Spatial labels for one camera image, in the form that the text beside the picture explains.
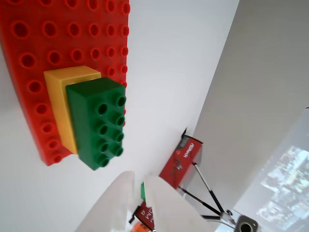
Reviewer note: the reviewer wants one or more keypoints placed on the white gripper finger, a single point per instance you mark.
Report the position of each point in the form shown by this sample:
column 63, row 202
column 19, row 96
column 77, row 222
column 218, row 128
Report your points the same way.
column 173, row 212
column 108, row 207

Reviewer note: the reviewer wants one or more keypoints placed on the large green lego brick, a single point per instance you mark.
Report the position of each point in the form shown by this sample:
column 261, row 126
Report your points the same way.
column 82, row 120

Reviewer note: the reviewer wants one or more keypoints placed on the small green lego brick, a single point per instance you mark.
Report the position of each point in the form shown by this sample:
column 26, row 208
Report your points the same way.
column 143, row 192

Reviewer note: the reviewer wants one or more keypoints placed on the yellow lego brick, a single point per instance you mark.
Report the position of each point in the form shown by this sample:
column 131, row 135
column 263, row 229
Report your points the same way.
column 58, row 96

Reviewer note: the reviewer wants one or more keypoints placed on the red studded lego baseplate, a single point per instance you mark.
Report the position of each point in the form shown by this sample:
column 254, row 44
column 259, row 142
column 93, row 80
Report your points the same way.
column 36, row 43

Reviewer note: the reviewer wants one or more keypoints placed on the small orange object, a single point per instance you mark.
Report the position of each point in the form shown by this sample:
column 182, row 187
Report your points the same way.
column 140, row 227

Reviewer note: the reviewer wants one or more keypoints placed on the red ASRock cardboard box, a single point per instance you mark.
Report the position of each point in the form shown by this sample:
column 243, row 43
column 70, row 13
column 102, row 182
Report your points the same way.
column 178, row 166

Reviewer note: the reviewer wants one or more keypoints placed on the grey webcam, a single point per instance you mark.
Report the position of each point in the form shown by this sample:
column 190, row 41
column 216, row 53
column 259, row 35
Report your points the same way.
column 246, row 226

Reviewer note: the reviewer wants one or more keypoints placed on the bright display screen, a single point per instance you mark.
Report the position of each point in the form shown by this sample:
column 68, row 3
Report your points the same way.
column 285, row 188

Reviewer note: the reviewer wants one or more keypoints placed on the black camera tripod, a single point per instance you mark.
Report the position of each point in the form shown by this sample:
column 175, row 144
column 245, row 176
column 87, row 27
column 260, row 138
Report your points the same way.
column 212, row 195

